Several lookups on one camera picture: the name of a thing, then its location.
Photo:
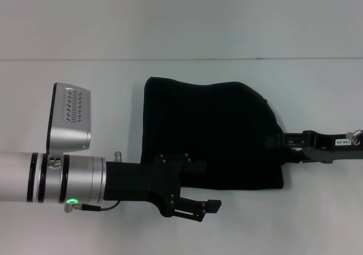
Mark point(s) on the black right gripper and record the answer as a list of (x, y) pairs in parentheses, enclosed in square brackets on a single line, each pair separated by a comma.
[(331, 146)]

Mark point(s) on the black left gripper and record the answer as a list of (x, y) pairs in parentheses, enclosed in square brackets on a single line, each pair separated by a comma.
[(141, 181)]

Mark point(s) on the black shirt with white print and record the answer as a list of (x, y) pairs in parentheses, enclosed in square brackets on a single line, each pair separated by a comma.
[(212, 130)]

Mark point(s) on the silver connector plug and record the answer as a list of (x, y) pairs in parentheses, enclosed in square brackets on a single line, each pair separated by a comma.
[(118, 156), (356, 136)]

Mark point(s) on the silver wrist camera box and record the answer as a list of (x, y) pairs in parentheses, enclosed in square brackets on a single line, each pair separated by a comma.
[(71, 116)]

